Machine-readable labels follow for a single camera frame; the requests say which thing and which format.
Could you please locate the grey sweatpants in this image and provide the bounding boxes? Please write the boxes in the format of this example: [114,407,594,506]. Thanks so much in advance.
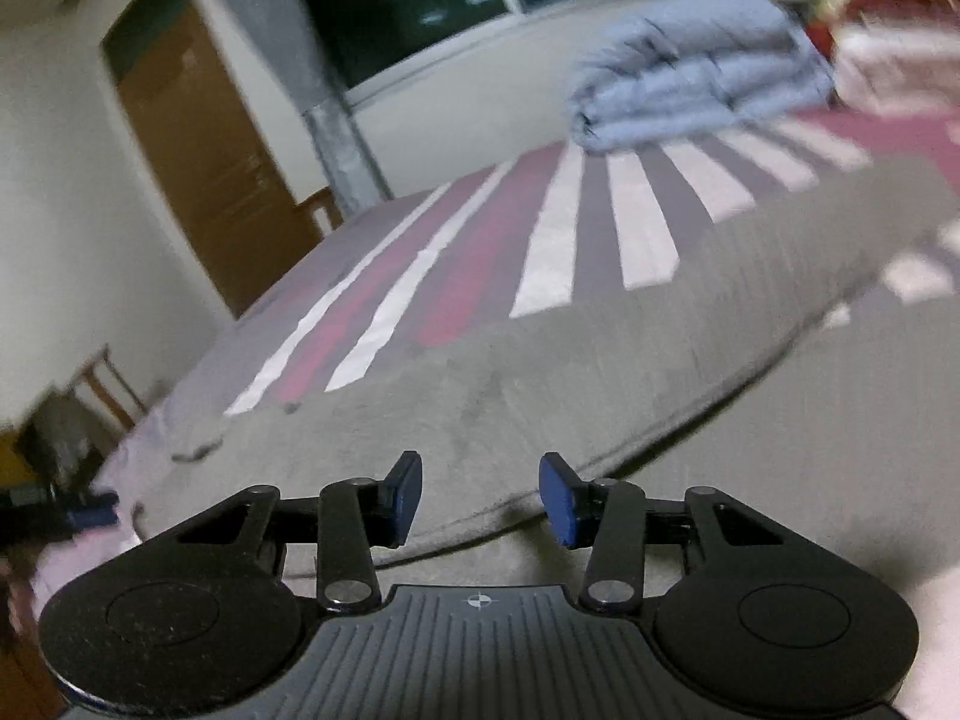
[135,156,958,600]

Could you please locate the wooden stool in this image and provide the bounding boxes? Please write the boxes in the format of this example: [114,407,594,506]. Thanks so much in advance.
[67,344,148,434]

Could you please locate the brown wooden door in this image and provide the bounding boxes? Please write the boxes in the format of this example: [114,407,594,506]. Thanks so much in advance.
[103,0,320,316]

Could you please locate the wooden chair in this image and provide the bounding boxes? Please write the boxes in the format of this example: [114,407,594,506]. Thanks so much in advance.
[298,187,343,239]

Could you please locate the striped pink grey bedsheet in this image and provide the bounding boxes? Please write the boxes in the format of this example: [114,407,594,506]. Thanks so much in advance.
[101,109,958,543]

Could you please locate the folded light blue quilt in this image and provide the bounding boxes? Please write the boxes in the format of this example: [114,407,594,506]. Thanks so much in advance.
[566,0,833,153]

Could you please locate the folded white pink blanket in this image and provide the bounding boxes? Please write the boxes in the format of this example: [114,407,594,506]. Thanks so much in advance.
[832,11,958,117]

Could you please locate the grey curtain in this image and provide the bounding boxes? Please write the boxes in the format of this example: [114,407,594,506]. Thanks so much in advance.
[200,0,391,218]

